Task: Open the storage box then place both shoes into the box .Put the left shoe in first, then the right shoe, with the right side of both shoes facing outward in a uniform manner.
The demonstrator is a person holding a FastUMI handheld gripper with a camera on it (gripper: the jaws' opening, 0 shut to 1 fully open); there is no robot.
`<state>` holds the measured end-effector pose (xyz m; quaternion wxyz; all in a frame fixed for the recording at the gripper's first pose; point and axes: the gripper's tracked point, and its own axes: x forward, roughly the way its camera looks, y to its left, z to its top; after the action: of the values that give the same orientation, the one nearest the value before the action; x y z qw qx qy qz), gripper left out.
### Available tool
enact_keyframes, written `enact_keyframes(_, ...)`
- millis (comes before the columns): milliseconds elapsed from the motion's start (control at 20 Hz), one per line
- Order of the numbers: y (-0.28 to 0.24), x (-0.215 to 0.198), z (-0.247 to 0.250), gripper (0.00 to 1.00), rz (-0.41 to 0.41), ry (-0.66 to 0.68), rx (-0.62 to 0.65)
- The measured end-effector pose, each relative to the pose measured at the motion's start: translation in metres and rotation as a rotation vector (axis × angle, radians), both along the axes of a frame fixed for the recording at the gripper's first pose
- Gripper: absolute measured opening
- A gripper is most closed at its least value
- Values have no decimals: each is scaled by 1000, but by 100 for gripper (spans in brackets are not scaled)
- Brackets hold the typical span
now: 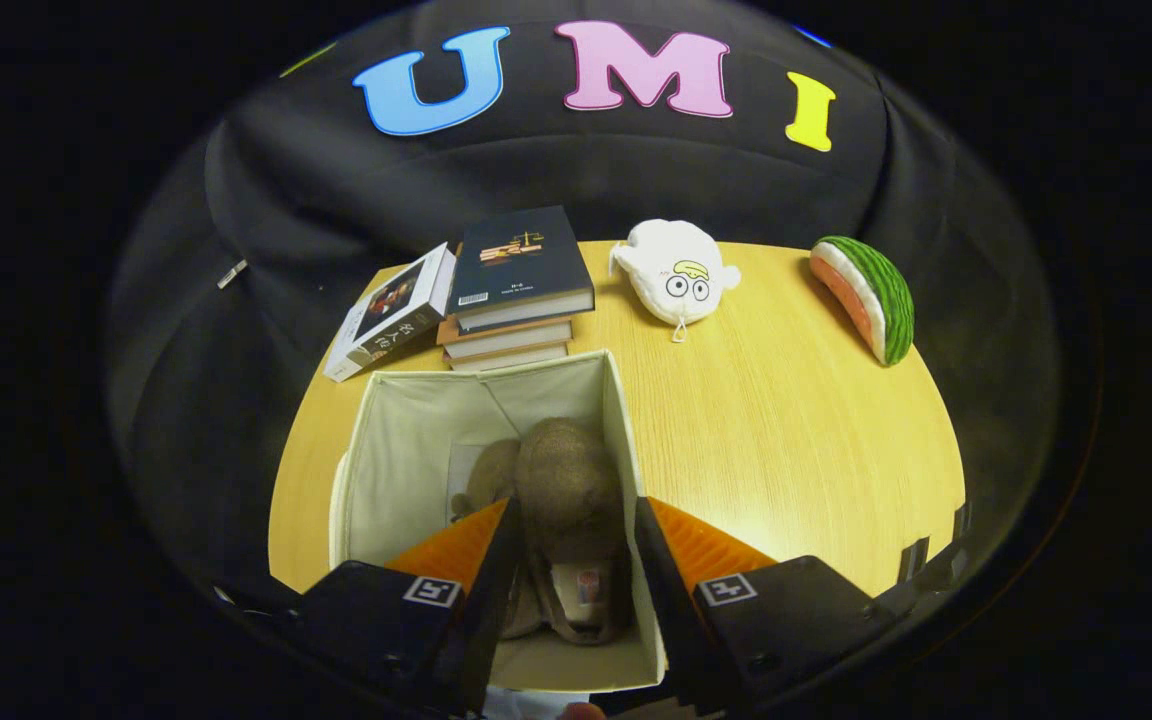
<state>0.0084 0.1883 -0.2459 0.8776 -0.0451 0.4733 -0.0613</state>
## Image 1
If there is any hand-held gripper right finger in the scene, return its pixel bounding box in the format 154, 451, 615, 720
632, 495, 883, 717

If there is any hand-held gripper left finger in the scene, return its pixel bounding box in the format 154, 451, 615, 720
289, 497, 525, 719

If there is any brown suede shoe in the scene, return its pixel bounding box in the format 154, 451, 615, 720
514, 417, 634, 644
451, 437, 547, 641

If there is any cream fabric storage box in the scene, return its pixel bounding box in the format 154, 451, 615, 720
329, 349, 667, 693

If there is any brown cover book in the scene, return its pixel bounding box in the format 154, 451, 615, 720
444, 343, 570, 372
436, 318, 574, 359

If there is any white portrait book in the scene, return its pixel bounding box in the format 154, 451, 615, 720
323, 242, 457, 384

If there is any white plush toy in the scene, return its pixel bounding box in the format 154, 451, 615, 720
608, 219, 742, 344

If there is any dark blue book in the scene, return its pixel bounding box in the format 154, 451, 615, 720
448, 206, 596, 334

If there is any watermelon slice plush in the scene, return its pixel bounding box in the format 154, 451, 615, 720
809, 236, 916, 367

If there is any black metal bracket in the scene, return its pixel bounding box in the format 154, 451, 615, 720
898, 503, 972, 591

